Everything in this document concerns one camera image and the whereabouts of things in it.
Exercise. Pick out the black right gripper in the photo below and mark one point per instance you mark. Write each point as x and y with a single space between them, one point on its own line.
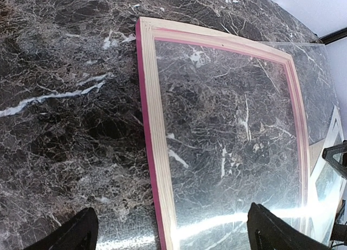
336 158

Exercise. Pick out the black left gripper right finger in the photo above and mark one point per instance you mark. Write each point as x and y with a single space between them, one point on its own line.
268 231

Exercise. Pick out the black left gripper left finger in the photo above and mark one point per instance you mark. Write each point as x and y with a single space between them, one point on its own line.
80 232

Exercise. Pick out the white mat board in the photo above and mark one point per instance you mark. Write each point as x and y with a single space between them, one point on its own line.
328 176

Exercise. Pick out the clear acrylic sheet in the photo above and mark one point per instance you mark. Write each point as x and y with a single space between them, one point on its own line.
231 140

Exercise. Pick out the light wooden picture frame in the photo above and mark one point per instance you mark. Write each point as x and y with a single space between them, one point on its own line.
148 30

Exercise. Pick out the brown cardboard backing board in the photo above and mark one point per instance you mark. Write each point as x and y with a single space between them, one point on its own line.
316 160

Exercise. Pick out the black right corner post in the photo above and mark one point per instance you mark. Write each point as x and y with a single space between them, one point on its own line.
334 36

